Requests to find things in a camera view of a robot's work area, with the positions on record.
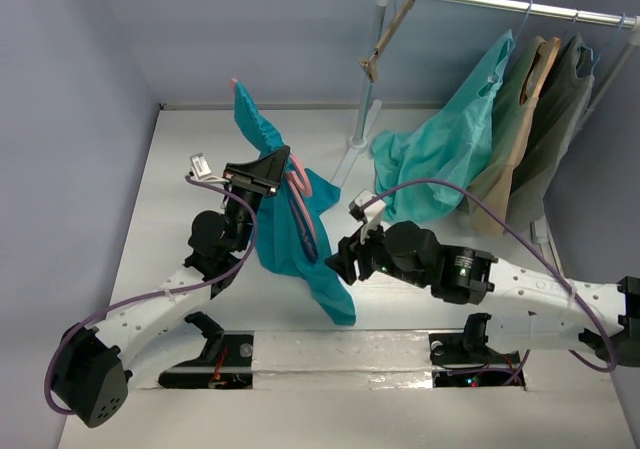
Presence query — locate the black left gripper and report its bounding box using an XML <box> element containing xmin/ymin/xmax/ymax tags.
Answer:
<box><xmin>220</xmin><ymin>146</ymin><xmax>288</xmax><ymax>252</ymax></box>

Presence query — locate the teal blue t-shirt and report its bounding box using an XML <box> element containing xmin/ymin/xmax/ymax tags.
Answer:
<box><xmin>232</xmin><ymin>81</ymin><xmax>357</xmax><ymax>326</ymax></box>

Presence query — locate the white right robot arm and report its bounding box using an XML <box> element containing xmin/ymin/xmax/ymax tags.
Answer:
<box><xmin>325</xmin><ymin>222</ymin><xmax>639</xmax><ymax>367</ymax></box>

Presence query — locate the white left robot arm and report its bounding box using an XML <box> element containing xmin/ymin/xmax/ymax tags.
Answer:
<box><xmin>44</xmin><ymin>146</ymin><xmax>290</xmax><ymax>428</ymax></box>

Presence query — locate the olive tan hanging shirt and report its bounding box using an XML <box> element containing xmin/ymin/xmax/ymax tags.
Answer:
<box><xmin>468</xmin><ymin>36</ymin><xmax>561</xmax><ymax>220</ymax></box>

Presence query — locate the beige wooden clip hanger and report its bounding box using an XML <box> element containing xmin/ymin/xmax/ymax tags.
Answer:
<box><xmin>359</xmin><ymin>0</ymin><xmax>416</xmax><ymax>84</ymax></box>

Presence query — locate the mint green hanging shirt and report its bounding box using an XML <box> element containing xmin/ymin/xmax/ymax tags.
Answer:
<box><xmin>371</xmin><ymin>30</ymin><xmax>515</xmax><ymax>193</ymax></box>

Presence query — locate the grey hanging shirt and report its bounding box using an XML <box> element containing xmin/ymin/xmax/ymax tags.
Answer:
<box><xmin>506</xmin><ymin>34</ymin><xmax>595</xmax><ymax>232</ymax></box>

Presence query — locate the white metal clothes rack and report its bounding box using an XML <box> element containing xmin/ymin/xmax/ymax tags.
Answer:
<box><xmin>332</xmin><ymin>0</ymin><xmax>640</xmax><ymax>290</ymax></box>

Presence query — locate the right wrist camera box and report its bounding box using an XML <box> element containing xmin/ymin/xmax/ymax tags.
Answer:
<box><xmin>349</xmin><ymin>189</ymin><xmax>386</xmax><ymax>245</ymax></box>

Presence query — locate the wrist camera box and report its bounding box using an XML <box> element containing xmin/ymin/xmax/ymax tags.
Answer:
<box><xmin>349</xmin><ymin>189</ymin><xmax>386</xmax><ymax>245</ymax></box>
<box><xmin>188</xmin><ymin>153</ymin><xmax>228</xmax><ymax>184</ymax></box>

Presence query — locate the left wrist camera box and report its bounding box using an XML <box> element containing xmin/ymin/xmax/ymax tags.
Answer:
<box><xmin>188</xmin><ymin>153</ymin><xmax>228</xmax><ymax>184</ymax></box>

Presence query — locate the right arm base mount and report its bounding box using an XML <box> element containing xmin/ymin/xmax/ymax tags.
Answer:
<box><xmin>429</xmin><ymin>313</ymin><xmax>526</xmax><ymax>389</ymax></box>

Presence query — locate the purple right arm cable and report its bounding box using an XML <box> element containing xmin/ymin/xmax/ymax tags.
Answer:
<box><xmin>362</xmin><ymin>178</ymin><xmax>619</xmax><ymax>374</ymax></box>

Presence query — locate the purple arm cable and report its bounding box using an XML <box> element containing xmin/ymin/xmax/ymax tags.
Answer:
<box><xmin>362</xmin><ymin>178</ymin><xmax>619</xmax><ymax>374</ymax></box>
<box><xmin>43</xmin><ymin>174</ymin><xmax>259</xmax><ymax>415</ymax></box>

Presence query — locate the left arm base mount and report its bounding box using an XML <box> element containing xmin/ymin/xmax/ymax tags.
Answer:
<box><xmin>158</xmin><ymin>311</ymin><xmax>254</xmax><ymax>390</ymax></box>

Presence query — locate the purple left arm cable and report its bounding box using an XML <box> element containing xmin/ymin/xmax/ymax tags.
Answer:
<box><xmin>43</xmin><ymin>174</ymin><xmax>259</xmax><ymax>415</ymax></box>

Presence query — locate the blue wire hanger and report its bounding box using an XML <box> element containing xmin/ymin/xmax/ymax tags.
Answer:
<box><xmin>513</xmin><ymin>0</ymin><xmax>534</xmax><ymax>47</ymax></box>
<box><xmin>576</xmin><ymin>13</ymin><xmax>626</xmax><ymax>78</ymax></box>

